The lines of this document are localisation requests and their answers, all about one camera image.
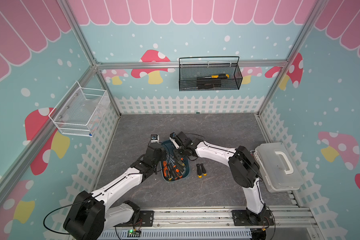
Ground teal plastic storage box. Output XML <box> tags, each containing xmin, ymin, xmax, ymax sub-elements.
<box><xmin>160</xmin><ymin>140</ymin><xmax>191</xmax><ymax>183</ymax></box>

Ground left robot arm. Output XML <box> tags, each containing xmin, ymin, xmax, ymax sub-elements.
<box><xmin>63</xmin><ymin>143</ymin><xmax>167</xmax><ymax>240</ymax></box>

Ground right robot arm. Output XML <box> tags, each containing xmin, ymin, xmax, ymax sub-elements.
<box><xmin>170</xmin><ymin>132</ymin><xmax>267</xmax><ymax>225</ymax></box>

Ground yellow black screwdriver in basket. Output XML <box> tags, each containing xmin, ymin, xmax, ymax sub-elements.
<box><xmin>197</xmin><ymin>74</ymin><xmax>230</xmax><ymax>80</ymax></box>

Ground black tool in basket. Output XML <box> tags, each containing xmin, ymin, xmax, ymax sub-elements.
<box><xmin>196</xmin><ymin>79</ymin><xmax>222</xmax><ymax>90</ymax></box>

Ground green lit circuit board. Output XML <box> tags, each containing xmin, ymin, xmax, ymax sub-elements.
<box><xmin>127</xmin><ymin>230</ymin><xmax>142</xmax><ymax>238</ymax></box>

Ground translucent plastic toolbox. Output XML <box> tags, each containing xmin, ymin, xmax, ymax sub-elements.
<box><xmin>254</xmin><ymin>143</ymin><xmax>304</xmax><ymax>193</ymax></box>

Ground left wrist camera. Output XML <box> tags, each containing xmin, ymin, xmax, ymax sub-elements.
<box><xmin>150</xmin><ymin>134</ymin><xmax>160</xmax><ymax>143</ymax></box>

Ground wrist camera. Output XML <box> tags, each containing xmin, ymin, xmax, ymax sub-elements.
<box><xmin>170</xmin><ymin>135</ymin><xmax>180</xmax><ymax>149</ymax></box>
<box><xmin>150</xmin><ymin>134</ymin><xmax>160</xmax><ymax>143</ymax></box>

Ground orange handled screwdriver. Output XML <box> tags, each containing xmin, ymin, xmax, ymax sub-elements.
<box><xmin>163</xmin><ymin>161</ymin><xmax>170</xmax><ymax>181</ymax></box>

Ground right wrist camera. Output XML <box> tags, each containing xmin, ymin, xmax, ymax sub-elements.
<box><xmin>170</xmin><ymin>135</ymin><xmax>180</xmax><ymax>149</ymax></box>

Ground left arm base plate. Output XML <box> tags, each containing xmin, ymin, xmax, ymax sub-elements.
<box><xmin>116</xmin><ymin>211</ymin><xmax>155</xmax><ymax>228</ymax></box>

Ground black wire mesh basket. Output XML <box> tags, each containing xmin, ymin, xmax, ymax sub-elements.
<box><xmin>179</xmin><ymin>56</ymin><xmax>243</xmax><ymax>91</ymax></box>

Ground white wire mesh basket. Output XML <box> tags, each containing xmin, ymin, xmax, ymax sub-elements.
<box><xmin>49</xmin><ymin>82</ymin><xmax>111</xmax><ymax>137</ymax></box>

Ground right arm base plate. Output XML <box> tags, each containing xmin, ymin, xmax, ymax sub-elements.
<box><xmin>231</xmin><ymin>210</ymin><xmax>275</xmax><ymax>227</ymax></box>

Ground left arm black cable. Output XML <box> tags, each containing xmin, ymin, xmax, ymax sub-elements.
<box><xmin>43</xmin><ymin>200</ymin><xmax>91</xmax><ymax>235</ymax></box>

